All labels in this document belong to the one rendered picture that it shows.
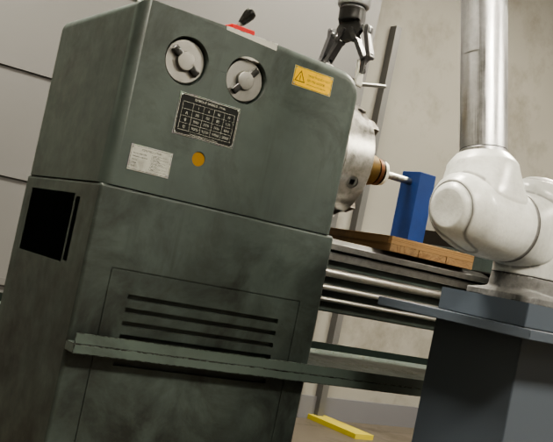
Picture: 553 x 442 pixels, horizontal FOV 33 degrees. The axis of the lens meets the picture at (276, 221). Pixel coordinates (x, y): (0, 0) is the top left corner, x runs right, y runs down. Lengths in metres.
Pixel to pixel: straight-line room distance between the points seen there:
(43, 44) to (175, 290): 2.28
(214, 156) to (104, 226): 0.29
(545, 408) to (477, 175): 0.51
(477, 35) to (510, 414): 0.79
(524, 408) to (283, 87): 0.86
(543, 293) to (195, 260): 0.75
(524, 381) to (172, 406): 0.74
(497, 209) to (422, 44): 3.53
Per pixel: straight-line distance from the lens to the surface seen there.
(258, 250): 2.09
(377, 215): 5.14
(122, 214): 1.94
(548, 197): 2.07
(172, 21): 1.99
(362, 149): 2.37
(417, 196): 2.65
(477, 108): 1.99
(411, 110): 5.28
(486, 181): 1.90
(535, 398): 2.02
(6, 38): 4.08
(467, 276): 2.63
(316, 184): 2.17
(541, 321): 1.99
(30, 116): 4.09
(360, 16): 2.60
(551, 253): 2.06
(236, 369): 2.07
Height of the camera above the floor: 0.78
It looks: 2 degrees up
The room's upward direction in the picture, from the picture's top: 12 degrees clockwise
